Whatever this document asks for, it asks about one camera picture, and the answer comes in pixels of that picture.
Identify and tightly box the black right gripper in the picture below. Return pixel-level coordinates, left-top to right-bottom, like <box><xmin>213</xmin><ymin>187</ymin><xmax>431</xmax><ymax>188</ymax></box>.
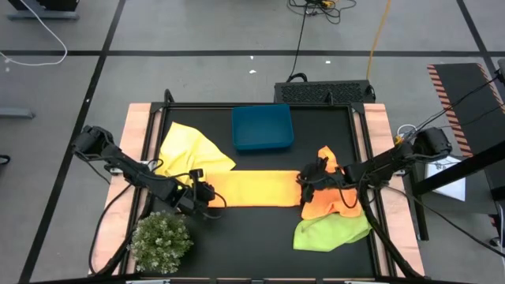
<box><xmin>297</xmin><ymin>163</ymin><xmax>346</xmax><ymax>206</ymax></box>

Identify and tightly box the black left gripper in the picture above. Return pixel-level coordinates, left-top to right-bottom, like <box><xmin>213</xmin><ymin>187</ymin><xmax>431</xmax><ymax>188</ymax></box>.
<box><xmin>174</xmin><ymin>178</ymin><xmax>218</xmax><ymax>218</ymax></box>

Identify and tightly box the orange microfiber towel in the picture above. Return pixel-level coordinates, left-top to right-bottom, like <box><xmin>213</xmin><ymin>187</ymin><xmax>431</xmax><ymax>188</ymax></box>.
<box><xmin>301</xmin><ymin>144</ymin><xmax>363</xmax><ymax>221</ymax></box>

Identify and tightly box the yellow-orange microfiber towel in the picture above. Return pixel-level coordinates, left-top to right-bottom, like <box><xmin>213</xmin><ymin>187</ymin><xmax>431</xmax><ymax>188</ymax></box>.
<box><xmin>204</xmin><ymin>169</ymin><xmax>303</xmax><ymax>209</ymax></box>

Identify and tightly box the yellow microfiber towel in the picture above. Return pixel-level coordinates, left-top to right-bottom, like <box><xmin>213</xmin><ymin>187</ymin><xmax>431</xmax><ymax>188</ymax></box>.
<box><xmin>155</xmin><ymin>121</ymin><xmax>238</xmax><ymax>186</ymax></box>

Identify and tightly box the green microfiber towel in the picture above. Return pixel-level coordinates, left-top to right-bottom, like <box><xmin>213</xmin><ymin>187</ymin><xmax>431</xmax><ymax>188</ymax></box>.
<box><xmin>292</xmin><ymin>211</ymin><xmax>372</xmax><ymax>253</ymax></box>

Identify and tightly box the small artificial green plant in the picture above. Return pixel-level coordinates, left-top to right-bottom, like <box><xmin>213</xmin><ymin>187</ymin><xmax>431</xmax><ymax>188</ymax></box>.
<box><xmin>128</xmin><ymin>210</ymin><xmax>195</xmax><ymax>275</ymax></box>

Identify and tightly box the blue plastic bin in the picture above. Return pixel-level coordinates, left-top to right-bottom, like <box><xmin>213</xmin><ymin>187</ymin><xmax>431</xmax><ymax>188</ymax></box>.
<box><xmin>230</xmin><ymin>103</ymin><xmax>295</xmax><ymax>152</ymax></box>

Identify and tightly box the black perforated computer case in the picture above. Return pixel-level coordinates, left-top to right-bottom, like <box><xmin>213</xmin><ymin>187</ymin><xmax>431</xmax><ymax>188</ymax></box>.
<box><xmin>273</xmin><ymin>79</ymin><xmax>376</xmax><ymax>105</ymax></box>

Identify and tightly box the white paper sheet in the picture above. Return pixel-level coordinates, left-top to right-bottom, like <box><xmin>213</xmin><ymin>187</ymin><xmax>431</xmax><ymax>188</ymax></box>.
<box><xmin>424</xmin><ymin>155</ymin><xmax>467</xmax><ymax>203</ymax></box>

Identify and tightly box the black diagonal stand bar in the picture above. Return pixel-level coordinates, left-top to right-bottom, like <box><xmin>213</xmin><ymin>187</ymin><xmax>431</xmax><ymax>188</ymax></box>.
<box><xmin>410</xmin><ymin>140</ymin><xmax>505</xmax><ymax>197</ymax></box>

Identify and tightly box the hazard-striped black floor mat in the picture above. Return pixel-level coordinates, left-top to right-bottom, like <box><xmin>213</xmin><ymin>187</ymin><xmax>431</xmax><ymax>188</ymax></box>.
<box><xmin>426</xmin><ymin>62</ymin><xmax>505</xmax><ymax>159</ymax></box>

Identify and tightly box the grey desk foot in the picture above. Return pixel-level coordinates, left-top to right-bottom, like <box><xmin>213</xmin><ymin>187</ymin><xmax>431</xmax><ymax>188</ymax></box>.
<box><xmin>6</xmin><ymin>0</ymin><xmax>80</xmax><ymax>21</ymax></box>
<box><xmin>0</xmin><ymin>106</ymin><xmax>36</xmax><ymax>120</ymax></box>

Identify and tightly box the black corrugated cable conduit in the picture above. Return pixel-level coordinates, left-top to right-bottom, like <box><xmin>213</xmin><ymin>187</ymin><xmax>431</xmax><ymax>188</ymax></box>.
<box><xmin>357</xmin><ymin>185</ymin><xmax>425</xmax><ymax>279</ymax></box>
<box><xmin>94</xmin><ymin>189</ymin><xmax>155</xmax><ymax>277</ymax></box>

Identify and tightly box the black table frame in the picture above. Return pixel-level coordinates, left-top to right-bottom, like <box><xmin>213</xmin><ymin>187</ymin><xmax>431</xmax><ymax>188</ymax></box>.
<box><xmin>118</xmin><ymin>101</ymin><xmax>399</xmax><ymax>284</ymax></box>

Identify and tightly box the white cable coil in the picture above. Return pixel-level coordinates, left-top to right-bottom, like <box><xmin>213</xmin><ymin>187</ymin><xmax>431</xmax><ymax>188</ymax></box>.
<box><xmin>395</xmin><ymin>123</ymin><xmax>418</xmax><ymax>137</ymax></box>

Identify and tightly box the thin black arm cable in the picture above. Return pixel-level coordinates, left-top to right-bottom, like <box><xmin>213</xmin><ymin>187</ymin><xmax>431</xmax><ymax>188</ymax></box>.
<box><xmin>87</xmin><ymin>183</ymin><xmax>137</xmax><ymax>276</ymax></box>

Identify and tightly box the black hanging cable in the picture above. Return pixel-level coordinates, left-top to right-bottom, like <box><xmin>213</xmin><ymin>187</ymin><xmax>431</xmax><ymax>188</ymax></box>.
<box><xmin>287</xmin><ymin>0</ymin><xmax>311</xmax><ymax>80</ymax></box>

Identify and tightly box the yellow hanging cable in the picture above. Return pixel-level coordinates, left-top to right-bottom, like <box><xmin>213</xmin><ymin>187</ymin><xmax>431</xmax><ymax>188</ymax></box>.
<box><xmin>365</xmin><ymin>0</ymin><xmax>393</xmax><ymax>80</ymax></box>

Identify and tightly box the tangled floor cable bundle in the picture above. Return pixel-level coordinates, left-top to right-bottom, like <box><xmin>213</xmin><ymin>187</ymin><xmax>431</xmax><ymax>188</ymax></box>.
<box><xmin>286</xmin><ymin>0</ymin><xmax>358</xmax><ymax>25</ymax></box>

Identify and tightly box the white floor cable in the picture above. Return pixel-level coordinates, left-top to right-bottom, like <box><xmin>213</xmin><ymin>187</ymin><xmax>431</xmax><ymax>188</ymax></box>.
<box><xmin>0</xmin><ymin>0</ymin><xmax>69</xmax><ymax>67</ymax></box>

